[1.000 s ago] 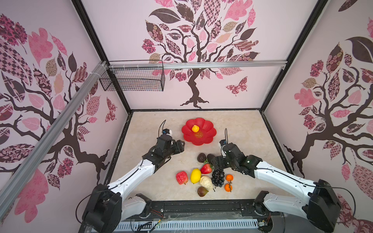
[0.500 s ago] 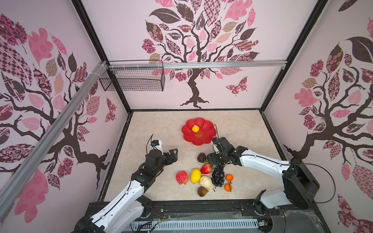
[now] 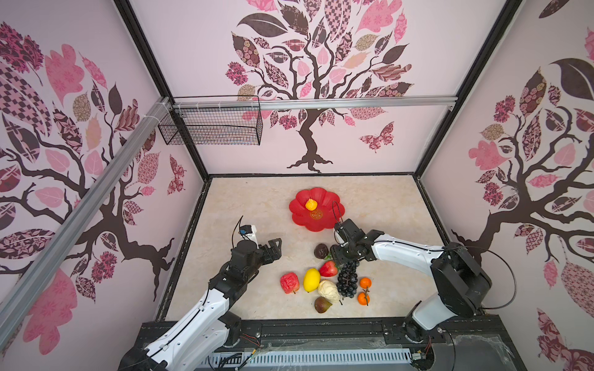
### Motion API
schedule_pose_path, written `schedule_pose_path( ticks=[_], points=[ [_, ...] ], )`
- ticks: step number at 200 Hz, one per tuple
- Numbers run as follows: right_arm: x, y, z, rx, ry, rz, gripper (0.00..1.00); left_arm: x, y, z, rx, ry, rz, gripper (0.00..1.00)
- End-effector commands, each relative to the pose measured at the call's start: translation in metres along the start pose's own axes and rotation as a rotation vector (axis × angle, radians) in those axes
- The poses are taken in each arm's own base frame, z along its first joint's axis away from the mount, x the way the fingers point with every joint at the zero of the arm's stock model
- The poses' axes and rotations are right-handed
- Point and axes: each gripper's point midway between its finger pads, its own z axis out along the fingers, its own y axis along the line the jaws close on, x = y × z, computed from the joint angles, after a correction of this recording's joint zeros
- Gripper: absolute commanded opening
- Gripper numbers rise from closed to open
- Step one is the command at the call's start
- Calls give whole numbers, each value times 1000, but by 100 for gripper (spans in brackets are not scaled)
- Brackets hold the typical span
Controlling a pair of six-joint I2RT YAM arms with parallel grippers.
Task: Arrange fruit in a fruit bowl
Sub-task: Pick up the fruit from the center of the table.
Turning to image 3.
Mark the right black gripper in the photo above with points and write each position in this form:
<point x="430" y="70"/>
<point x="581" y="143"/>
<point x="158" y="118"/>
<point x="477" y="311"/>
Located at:
<point x="346" y="234"/>

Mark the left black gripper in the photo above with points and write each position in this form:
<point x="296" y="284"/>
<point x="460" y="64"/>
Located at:
<point x="276" y="252"/>

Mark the red strawberry with green leaves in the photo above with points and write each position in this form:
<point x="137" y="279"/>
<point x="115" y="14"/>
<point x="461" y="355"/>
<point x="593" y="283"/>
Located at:
<point x="329" y="270"/>

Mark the red flower-shaped fruit bowl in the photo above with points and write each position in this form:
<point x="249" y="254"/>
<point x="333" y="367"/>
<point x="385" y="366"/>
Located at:
<point x="330" y="210"/>

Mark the small yellow quince fruit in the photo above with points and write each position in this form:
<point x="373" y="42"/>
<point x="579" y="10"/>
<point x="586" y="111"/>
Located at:
<point x="311" y="205"/>

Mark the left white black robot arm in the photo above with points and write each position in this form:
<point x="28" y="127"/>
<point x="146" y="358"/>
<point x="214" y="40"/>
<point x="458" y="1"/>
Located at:
<point x="208" y="325"/>

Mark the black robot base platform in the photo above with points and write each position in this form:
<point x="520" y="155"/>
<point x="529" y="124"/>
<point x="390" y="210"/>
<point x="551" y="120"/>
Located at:
<point x="478" y="343"/>

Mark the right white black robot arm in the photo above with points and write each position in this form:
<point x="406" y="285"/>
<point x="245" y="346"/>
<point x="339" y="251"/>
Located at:
<point x="461" y="282"/>

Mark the red pomegranate fruit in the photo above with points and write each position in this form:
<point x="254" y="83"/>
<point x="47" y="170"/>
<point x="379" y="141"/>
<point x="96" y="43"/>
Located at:
<point x="290" y="283"/>

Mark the black grape bunch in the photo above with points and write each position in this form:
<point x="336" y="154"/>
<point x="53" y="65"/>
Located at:
<point x="347" y="279"/>

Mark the upper orange tangerine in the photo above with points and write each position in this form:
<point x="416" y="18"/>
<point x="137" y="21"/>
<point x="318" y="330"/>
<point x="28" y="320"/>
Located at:
<point x="365" y="283"/>

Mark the orange tangerine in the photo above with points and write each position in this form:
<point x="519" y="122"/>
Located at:
<point x="365" y="283"/>
<point x="364" y="298"/>

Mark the yellow lemon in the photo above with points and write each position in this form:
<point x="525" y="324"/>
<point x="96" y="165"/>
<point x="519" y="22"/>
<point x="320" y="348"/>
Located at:
<point x="311" y="280"/>

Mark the lower orange tangerine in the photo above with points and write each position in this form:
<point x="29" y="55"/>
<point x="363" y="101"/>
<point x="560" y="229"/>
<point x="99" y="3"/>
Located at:
<point x="364" y="298"/>

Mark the brown green fig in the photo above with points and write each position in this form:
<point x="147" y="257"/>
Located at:
<point x="322" y="305"/>

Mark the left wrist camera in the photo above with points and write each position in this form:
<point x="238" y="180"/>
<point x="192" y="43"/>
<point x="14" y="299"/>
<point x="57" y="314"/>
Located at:
<point x="248" y="233"/>

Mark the white slotted cable duct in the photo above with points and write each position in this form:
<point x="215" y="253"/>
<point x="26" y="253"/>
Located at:
<point x="301" y="359"/>

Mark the black wire mesh basket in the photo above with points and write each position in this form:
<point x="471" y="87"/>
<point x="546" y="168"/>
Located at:
<point x="213" y="120"/>

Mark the rear aluminium frame rail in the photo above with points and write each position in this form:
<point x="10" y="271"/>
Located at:
<point x="270" y="105"/>

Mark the aluminium frame rail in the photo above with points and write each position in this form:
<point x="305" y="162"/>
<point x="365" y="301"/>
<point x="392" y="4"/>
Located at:
<point x="18" y="302"/>
<point x="270" y="105"/>

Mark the left aluminium frame rail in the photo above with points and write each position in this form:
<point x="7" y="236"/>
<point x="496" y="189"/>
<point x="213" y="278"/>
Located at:
<point x="18" y="302"/>

